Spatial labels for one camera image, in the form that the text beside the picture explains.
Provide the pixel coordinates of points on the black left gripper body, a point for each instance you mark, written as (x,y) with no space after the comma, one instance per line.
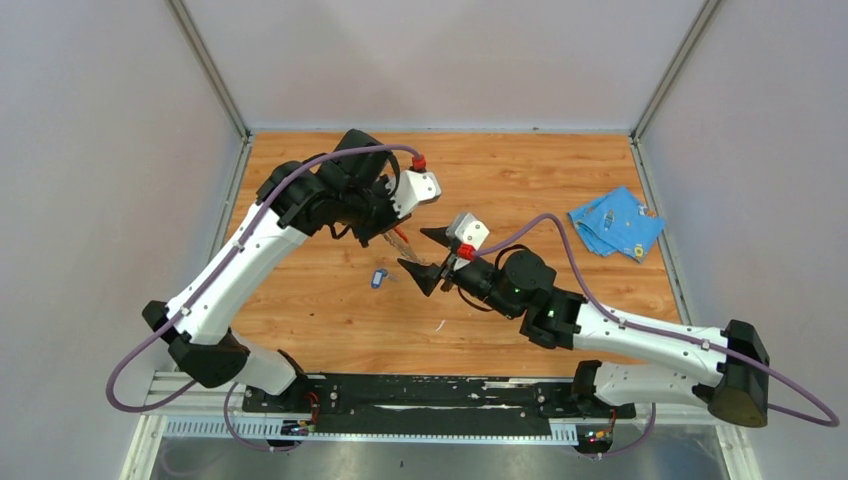
(370,211)

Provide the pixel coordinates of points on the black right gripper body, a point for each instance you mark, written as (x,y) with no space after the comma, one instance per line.
(478,278)

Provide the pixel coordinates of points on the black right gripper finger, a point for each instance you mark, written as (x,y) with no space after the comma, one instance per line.
(426,277)
(438,235)

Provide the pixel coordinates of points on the keyring holder with red handle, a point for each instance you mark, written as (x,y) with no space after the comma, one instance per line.
(400,242)

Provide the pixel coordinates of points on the blue tag key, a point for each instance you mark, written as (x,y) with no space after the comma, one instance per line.
(379,277)

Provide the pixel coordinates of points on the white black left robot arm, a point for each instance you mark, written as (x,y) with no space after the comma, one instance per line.
(352,189)

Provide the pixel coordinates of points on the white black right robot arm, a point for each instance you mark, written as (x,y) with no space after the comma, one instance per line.
(716,369)

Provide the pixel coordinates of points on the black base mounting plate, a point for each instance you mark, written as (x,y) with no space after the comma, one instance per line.
(433,405)

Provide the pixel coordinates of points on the blue patterned cloth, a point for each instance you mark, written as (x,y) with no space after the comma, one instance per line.
(617,222)

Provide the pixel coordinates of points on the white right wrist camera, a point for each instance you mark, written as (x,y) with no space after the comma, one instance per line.
(466,229)

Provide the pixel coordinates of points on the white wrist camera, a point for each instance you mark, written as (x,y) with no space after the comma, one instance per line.
(415,189)
(466,229)

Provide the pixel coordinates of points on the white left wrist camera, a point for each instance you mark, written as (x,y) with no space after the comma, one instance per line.
(415,189)

